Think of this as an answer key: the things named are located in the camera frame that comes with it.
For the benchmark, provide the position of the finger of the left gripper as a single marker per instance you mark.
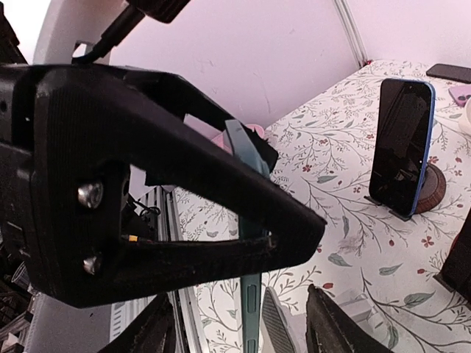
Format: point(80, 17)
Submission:
point(178, 155)
point(85, 241)

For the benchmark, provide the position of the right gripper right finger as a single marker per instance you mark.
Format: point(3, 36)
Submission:
point(330, 329)

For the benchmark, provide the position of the left aluminium frame post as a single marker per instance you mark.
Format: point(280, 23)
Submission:
point(352, 32)

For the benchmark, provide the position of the black round folding stand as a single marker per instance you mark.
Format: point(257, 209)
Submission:
point(427, 195)

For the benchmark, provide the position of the pink round object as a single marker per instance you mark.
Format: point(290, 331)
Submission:
point(235, 136)

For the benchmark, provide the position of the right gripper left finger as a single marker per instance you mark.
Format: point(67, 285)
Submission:
point(153, 330)

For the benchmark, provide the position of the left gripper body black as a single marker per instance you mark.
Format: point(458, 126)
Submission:
point(18, 87)

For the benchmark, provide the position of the teal phone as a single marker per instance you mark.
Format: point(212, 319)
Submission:
point(250, 282)

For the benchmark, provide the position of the white round dish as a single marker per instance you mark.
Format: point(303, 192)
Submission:
point(464, 124)

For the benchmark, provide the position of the black phone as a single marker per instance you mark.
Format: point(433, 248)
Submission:
point(450, 72)
point(456, 269)

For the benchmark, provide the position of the pink phone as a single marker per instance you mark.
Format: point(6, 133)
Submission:
point(460, 94)

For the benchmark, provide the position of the blue phone face down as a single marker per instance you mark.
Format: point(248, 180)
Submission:
point(403, 138)

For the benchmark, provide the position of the silver folding phone stand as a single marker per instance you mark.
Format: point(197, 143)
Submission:
point(283, 331)

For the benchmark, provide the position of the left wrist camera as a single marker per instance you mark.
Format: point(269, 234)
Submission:
point(164, 11)

